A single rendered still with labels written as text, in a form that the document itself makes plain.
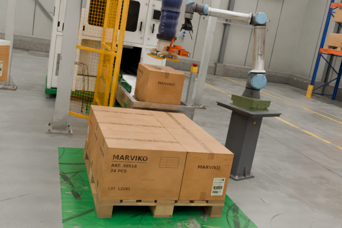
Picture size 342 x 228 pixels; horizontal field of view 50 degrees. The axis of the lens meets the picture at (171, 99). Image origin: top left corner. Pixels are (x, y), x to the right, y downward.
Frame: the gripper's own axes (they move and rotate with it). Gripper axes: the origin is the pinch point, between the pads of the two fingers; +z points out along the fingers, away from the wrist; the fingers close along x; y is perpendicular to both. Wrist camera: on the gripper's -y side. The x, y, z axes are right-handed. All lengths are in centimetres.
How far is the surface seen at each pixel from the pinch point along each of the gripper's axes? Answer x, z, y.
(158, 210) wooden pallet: 36, 128, -105
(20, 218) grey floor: 134, 134, -104
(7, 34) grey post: 187, 46, 304
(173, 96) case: -8, 64, 27
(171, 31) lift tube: 0.1, -3.9, 47.8
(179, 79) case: -12, 44, 26
